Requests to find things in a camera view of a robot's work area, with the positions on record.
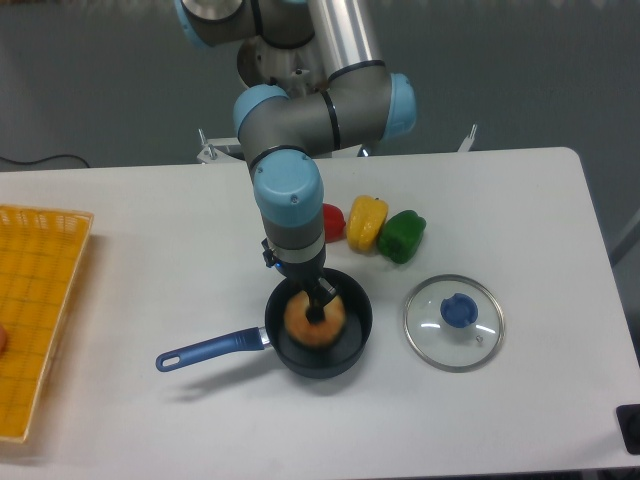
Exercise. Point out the dark blue saucepan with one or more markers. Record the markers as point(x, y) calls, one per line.
point(311, 363)

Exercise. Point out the black object table corner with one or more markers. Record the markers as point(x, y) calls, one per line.
point(628, 417)

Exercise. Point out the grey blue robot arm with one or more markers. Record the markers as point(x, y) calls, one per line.
point(361, 102)

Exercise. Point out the yellow plastic basket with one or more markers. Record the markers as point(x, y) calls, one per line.
point(41, 251)

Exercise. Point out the yellow toy bell pepper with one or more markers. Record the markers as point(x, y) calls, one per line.
point(367, 217)

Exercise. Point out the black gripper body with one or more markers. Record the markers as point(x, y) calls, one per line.
point(304, 267)

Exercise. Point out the glazed toy donut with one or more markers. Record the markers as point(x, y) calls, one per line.
point(314, 335)

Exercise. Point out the green toy bell pepper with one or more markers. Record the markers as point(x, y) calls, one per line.
point(401, 236)

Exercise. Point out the red toy bell pepper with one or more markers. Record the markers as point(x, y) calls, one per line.
point(334, 223)

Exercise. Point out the glass lid blue knob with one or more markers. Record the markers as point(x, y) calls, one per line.
point(453, 323)

